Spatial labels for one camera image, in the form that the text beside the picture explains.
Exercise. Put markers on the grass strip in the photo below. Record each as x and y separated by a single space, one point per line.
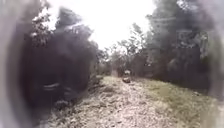
180 100

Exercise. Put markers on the wood of trees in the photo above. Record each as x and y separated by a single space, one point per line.
173 46

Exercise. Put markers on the gravel dirt path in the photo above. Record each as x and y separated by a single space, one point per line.
120 106

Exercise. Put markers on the dark bush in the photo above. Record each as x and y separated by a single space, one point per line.
56 66

